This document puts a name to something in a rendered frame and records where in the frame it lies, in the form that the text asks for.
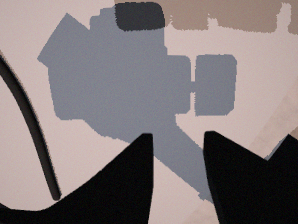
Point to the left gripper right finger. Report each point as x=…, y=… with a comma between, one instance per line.
x=246, y=188

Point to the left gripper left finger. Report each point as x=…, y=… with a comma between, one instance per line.
x=120, y=193

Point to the black rope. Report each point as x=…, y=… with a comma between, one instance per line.
x=33, y=127

